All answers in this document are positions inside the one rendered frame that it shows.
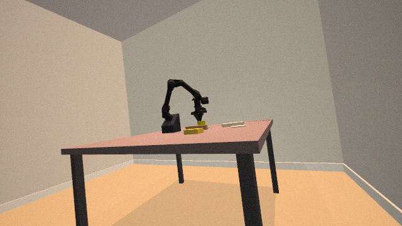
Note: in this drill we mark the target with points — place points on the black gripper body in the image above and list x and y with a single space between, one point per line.
198 110

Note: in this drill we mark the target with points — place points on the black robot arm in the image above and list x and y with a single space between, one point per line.
176 83

